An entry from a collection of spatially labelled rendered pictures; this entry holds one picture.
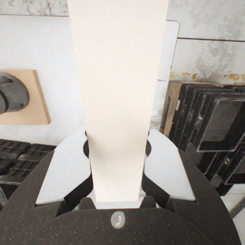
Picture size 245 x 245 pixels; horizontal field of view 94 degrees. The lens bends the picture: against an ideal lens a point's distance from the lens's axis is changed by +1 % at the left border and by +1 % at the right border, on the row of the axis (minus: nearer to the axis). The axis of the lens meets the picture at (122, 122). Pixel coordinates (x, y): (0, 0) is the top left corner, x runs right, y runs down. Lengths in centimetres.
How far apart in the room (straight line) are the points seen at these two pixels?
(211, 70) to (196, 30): 40
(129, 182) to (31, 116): 56
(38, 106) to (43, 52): 21
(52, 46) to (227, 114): 109
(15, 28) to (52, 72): 16
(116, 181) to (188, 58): 130
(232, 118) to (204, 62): 60
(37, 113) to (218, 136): 120
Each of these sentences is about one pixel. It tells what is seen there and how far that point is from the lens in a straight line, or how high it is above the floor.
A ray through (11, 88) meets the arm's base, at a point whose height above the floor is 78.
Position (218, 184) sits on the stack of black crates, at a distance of 197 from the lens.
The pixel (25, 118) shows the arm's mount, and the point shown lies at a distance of 68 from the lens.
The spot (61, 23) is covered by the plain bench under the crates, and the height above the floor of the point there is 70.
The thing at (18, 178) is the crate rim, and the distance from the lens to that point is 62.
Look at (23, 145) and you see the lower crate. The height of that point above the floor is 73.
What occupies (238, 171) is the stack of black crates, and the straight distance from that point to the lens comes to 168.
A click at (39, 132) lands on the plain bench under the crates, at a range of 72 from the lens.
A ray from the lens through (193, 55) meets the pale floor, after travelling 140.
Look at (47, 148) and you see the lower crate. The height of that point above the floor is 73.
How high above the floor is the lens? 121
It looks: 61 degrees down
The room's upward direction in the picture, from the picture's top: 176 degrees clockwise
